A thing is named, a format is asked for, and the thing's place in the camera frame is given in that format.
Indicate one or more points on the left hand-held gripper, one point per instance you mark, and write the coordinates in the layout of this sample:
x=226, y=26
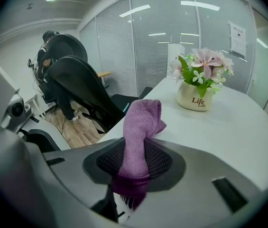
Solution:
x=17, y=109

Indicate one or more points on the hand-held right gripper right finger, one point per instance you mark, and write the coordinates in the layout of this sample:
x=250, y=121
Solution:
x=195, y=174

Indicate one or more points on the purple cloth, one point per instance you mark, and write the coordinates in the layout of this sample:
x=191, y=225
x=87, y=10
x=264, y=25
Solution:
x=141, y=136

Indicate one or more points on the white paper notice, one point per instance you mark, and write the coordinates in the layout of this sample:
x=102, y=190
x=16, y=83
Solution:
x=237, y=38

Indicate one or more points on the black mesh office chair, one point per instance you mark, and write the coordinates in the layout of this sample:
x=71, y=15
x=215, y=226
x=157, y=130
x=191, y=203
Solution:
x=84, y=89
x=69, y=46

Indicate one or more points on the ceiling smoke detector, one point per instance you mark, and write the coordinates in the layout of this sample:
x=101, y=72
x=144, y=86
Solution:
x=30, y=6

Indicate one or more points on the small wooden desk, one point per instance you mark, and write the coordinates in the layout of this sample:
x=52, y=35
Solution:
x=104, y=74

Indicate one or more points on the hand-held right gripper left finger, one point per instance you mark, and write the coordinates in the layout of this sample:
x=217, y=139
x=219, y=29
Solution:
x=72, y=160

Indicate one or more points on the black office chair seat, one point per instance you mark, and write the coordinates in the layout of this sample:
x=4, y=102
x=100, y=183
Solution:
x=126, y=101

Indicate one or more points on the white paper bag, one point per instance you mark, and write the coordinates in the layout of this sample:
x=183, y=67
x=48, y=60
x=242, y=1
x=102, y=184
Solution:
x=175, y=56

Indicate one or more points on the cream pot with pink flowers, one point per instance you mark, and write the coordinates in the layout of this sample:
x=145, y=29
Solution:
x=199, y=84

